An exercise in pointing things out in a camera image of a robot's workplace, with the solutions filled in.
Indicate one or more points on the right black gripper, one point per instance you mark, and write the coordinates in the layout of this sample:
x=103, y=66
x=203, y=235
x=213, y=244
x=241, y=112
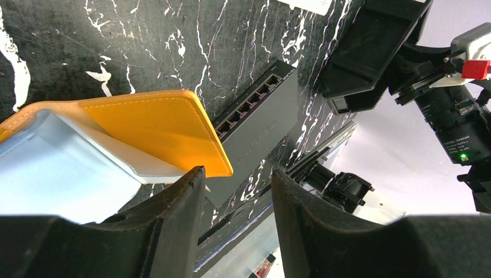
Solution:
x=451, y=87

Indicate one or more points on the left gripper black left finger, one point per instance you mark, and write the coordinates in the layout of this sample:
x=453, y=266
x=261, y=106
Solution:
x=156, y=238

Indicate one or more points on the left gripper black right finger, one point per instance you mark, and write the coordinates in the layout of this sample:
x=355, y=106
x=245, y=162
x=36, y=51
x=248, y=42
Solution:
x=319, y=240

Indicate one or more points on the orange leather card holder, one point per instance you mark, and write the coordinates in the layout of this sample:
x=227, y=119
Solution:
x=84, y=160

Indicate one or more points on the black plastic box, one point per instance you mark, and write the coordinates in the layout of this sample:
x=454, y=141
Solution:
x=355, y=77

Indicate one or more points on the white rectangular box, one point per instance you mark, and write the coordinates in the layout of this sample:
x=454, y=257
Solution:
x=320, y=7

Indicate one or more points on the black network switch box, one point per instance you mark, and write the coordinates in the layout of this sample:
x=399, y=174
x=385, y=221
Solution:
x=253, y=125

